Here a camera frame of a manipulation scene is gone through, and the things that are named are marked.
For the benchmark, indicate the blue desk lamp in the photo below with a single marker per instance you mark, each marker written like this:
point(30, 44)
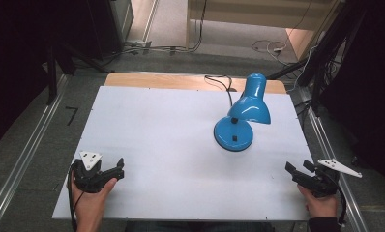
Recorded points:
point(242, 116)

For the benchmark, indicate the aluminium floor rail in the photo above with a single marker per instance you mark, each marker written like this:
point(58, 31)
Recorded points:
point(23, 161)
point(335, 174)

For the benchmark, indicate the person's right hand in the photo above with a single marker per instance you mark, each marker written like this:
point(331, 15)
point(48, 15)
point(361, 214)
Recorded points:
point(319, 203)

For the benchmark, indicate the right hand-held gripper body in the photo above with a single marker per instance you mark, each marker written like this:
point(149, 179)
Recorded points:
point(326, 180)

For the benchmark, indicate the black curtain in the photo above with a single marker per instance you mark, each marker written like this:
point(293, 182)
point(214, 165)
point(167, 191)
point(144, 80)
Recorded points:
point(368, 87)
point(16, 64)

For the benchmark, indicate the person's left hand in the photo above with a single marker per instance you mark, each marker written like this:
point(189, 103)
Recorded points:
point(91, 201)

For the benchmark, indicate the light wooden furniture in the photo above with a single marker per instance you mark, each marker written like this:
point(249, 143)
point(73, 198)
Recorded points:
point(261, 14)

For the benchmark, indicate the black metal stand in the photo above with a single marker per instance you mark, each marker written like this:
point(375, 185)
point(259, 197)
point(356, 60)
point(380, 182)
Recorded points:
point(313, 61)

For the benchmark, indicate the grey power strip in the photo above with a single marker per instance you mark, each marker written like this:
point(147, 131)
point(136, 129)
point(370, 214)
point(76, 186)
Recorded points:
point(139, 43)

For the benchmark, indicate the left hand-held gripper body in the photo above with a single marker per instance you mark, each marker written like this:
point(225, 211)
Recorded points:
point(85, 180)

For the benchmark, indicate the dark cabinet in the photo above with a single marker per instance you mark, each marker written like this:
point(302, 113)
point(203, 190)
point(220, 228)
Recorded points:
point(110, 25)

